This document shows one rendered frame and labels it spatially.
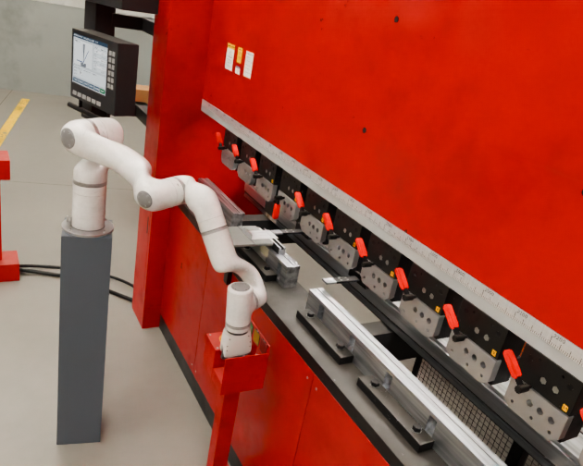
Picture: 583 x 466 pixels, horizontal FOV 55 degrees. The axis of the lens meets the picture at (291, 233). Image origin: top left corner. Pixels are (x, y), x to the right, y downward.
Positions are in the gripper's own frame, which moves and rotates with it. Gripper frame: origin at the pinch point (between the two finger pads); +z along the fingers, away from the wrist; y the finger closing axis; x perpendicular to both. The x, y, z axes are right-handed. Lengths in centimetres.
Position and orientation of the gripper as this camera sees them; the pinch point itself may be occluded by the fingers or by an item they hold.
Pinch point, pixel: (234, 364)
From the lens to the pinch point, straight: 202.1
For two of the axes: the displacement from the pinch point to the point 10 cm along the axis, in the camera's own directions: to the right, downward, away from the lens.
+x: 4.3, 4.2, -8.0
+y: -9.0, 1.0, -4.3
